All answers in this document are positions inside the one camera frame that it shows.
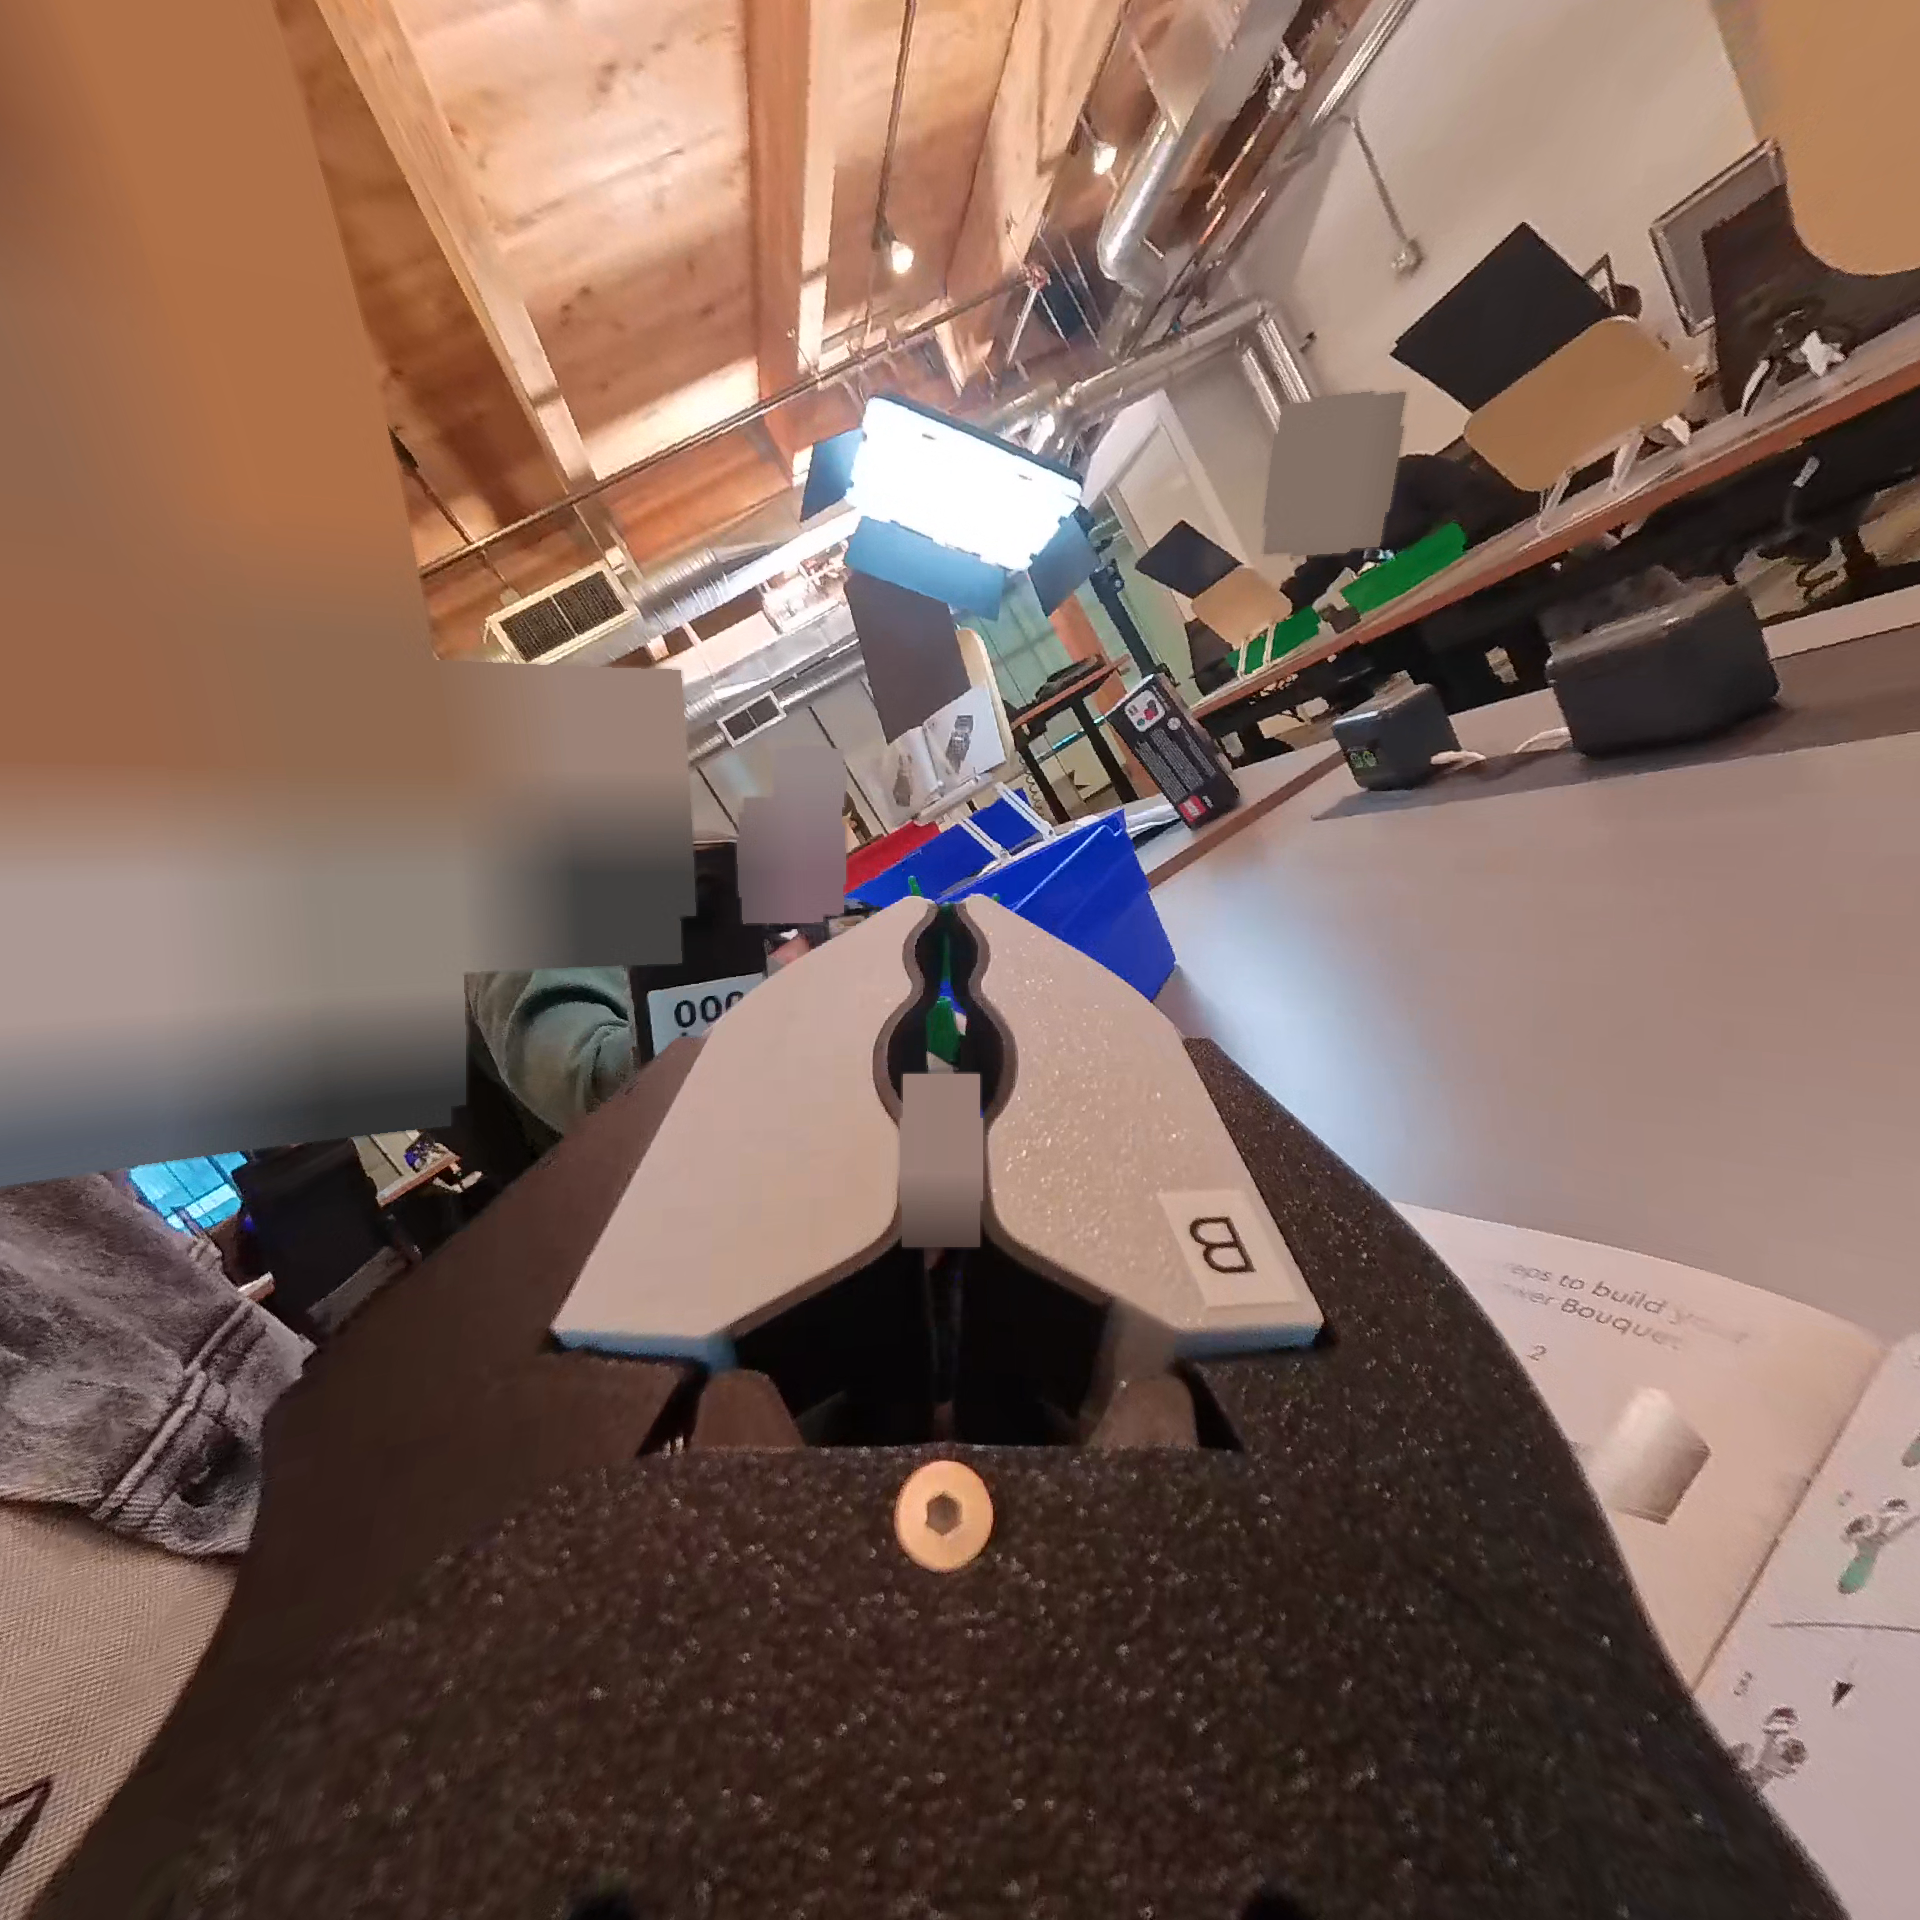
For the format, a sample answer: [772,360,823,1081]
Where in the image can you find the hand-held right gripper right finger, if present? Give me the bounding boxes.
[949,895,1333,1373]

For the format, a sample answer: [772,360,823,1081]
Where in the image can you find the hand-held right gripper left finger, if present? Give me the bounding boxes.
[550,895,945,1374]

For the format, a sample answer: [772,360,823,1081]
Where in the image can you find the green lego stem piece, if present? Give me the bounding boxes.
[903,874,972,1078]

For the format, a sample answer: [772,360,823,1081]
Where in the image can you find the blue plastic bin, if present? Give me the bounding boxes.
[846,793,1053,912]
[959,811,1181,1003]

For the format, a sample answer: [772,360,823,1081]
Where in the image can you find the black lego set box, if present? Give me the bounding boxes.
[1107,672,1243,831]

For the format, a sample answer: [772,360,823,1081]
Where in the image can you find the lego instruction booklet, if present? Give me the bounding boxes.
[1390,1199,1920,1791]

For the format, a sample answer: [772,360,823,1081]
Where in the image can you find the white printed tag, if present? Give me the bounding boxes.
[648,978,772,1072]

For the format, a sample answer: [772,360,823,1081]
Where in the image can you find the charger box with green lights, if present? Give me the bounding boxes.
[1330,686,1459,793]

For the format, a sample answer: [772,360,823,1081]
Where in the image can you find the black light flag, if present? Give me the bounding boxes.
[843,572,972,746]

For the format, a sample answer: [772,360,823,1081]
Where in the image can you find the ceiling air vent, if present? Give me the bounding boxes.
[483,562,632,665]

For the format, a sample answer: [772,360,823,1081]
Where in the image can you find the black flat panel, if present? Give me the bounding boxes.
[1390,223,1621,413]
[1137,520,1243,598]

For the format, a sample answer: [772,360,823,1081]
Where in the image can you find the person's grey denim garment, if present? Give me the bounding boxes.
[0,1170,316,1562]

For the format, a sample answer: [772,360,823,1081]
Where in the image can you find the studio light panel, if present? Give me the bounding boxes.
[801,391,1105,622]

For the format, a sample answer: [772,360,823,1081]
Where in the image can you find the dark grey charger box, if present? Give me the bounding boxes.
[1543,583,1782,759]

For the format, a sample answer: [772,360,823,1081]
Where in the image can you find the person's beige trousers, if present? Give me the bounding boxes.
[0,1499,261,1920]

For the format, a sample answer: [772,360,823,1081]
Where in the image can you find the dark desk mat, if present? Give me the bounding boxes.
[1313,592,1920,823]

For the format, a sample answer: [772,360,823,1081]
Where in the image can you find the metal air duct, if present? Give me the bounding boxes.
[1095,0,1305,295]

